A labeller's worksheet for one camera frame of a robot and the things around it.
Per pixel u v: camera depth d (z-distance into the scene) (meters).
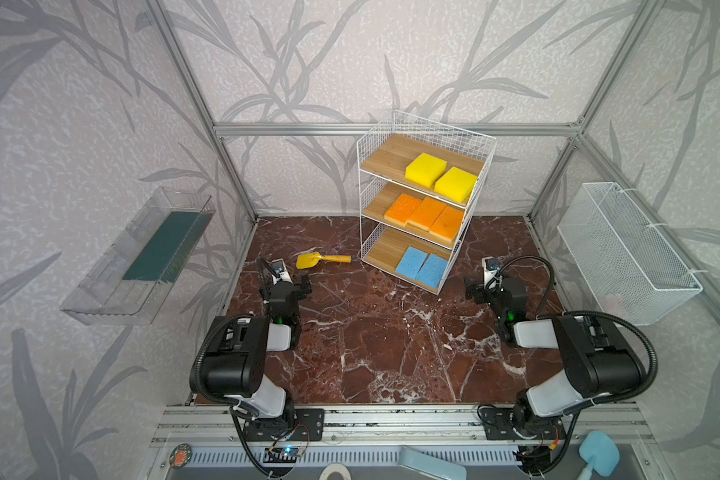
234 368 0.45
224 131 0.94
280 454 0.72
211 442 0.73
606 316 0.49
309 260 1.06
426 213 0.85
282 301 0.69
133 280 0.64
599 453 0.69
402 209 0.87
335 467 0.68
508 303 0.72
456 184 0.69
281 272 0.79
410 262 1.02
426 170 0.73
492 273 0.80
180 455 0.69
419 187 0.71
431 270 1.02
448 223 0.83
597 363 0.45
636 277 0.62
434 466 0.64
